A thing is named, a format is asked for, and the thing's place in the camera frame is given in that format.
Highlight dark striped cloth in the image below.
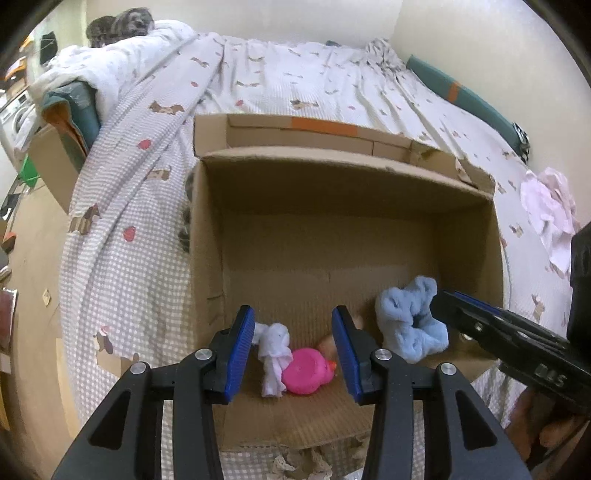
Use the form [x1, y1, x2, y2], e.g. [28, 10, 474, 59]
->
[177, 171, 194, 253]

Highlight beige lace scrunchie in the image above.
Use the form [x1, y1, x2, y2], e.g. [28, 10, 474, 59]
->
[269, 437, 371, 480]

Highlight teal orange folded blanket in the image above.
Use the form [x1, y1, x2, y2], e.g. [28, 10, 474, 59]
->
[40, 81, 101, 170]

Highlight peach sausage toy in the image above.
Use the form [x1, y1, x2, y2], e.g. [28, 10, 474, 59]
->
[315, 316, 363, 362]

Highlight teal cushion with orange stripe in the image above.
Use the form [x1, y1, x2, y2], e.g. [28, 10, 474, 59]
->
[407, 55, 531, 164]

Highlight pink rubber duck toy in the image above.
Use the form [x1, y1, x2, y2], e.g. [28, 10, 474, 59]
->
[281, 348, 337, 396]

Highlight grey tabby cat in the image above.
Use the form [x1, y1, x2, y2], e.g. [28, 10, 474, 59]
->
[86, 7, 154, 48]

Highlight pink white crumpled clothes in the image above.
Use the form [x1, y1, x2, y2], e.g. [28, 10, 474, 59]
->
[520, 168, 581, 278]

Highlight white washing machine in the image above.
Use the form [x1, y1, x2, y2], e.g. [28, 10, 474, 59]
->
[1, 90, 35, 163]

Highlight checkered dog-print bedspread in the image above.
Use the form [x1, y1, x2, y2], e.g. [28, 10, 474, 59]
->
[59, 33, 572, 420]

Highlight light blue fluffy scrunchie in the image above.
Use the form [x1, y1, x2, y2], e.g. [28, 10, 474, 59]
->
[375, 276, 450, 364]

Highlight white floral duvet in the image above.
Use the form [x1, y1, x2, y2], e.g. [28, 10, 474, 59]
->
[28, 20, 197, 121]

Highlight green dustpan with handle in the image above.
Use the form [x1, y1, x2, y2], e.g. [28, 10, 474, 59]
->
[19, 155, 40, 188]

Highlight brown cardboard box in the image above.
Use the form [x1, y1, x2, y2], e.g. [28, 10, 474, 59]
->
[189, 113, 506, 451]

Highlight white ghost plush toy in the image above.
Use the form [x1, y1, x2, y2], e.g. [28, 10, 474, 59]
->
[252, 323, 293, 398]

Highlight person's hand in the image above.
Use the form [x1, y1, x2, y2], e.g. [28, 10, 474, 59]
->
[505, 387, 589, 461]

